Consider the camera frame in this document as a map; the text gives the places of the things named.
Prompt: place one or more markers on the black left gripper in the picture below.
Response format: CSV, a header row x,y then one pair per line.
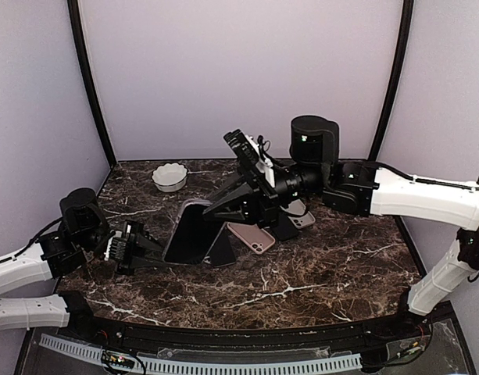
x,y
137,241

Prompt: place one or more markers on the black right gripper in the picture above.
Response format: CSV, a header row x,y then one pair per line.
x,y
259,206

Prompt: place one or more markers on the pink phone case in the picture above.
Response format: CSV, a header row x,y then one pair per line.
x,y
258,240

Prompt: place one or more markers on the white phone case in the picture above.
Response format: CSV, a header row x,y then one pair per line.
x,y
299,214

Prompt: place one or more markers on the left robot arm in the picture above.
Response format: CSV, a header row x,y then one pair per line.
x,y
59,249

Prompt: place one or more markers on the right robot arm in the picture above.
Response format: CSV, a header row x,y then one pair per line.
x,y
364,188

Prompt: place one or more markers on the white scalloped bowl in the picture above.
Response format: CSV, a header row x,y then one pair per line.
x,y
170,177

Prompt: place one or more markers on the small circuit board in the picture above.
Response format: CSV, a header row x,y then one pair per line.
x,y
118,361

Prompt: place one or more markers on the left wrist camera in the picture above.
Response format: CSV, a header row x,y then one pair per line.
x,y
116,247

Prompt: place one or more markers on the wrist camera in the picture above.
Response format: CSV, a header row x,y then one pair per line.
x,y
116,247
251,155

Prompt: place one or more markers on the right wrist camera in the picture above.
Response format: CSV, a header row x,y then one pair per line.
x,y
251,155

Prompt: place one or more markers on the black front rail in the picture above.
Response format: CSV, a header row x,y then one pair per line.
x,y
367,334

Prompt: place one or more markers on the white slotted cable duct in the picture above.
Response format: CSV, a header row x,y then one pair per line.
x,y
202,364

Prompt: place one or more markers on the left black frame post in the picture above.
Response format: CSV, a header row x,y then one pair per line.
x,y
88,80

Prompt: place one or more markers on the black frame post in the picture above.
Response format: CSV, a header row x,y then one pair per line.
x,y
394,79
88,80

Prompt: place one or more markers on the right black frame post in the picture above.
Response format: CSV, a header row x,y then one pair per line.
x,y
394,79

